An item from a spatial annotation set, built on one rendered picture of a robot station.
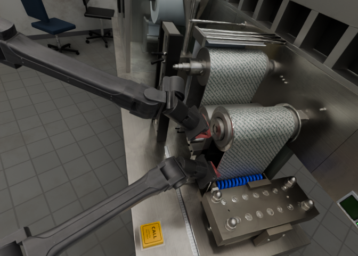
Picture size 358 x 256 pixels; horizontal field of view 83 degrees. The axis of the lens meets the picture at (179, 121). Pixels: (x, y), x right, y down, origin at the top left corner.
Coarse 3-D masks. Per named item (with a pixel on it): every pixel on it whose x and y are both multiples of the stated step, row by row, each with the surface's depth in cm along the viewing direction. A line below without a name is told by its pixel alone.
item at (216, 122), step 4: (212, 120) 66; (216, 120) 64; (220, 120) 63; (212, 124) 67; (216, 124) 64; (220, 124) 62; (212, 128) 67; (216, 128) 64; (220, 128) 62; (224, 128) 62; (216, 132) 65; (220, 132) 62; (224, 132) 62; (212, 136) 67; (216, 136) 64; (220, 136) 62; (216, 140) 65; (220, 140) 64
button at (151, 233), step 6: (156, 222) 72; (144, 228) 70; (150, 228) 71; (156, 228) 71; (144, 234) 69; (150, 234) 69; (156, 234) 69; (144, 240) 68; (150, 240) 68; (156, 240) 68; (162, 240) 68; (144, 246) 66; (150, 246) 68
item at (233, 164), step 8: (224, 152) 65; (240, 152) 67; (248, 152) 68; (256, 152) 70; (264, 152) 72; (272, 152) 73; (224, 160) 68; (232, 160) 69; (240, 160) 71; (248, 160) 72; (256, 160) 74; (264, 160) 76; (224, 168) 72; (232, 168) 73; (240, 168) 75; (248, 168) 77; (256, 168) 79; (264, 168) 81; (224, 176) 76; (232, 176) 78; (240, 176) 80
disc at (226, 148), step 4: (216, 108) 67; (220, 108) 65; (224, 108) 62; (224, 112) 62; (228, 112) 61; (212, 116) 71; (228, 116) 61; (232, 120) 59; (232, 124) 59; (232, 128) 59; (232, 132) 59; (232, 136) 59; (232, 140) 59; (216, 144) 69; (228, 144) 62; (220, 148) 67; (224, 148) 64; (228, 148) 62
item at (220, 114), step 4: (216, 112) 66; (220, 112) 64; (216, 116) 66; (220, 116) 64; (224, 116) 62; (292, 116) 68; (224, 120) 62; (228, 120) 61; (224, 124) 62; (228, 124) 60; (228, 128) 60; (228, 132) 60; (224, 136) 62; (228, 136) 60; (224, 140) 62; (228, 140) 61; (220, 144) 65; (224, 144) 63
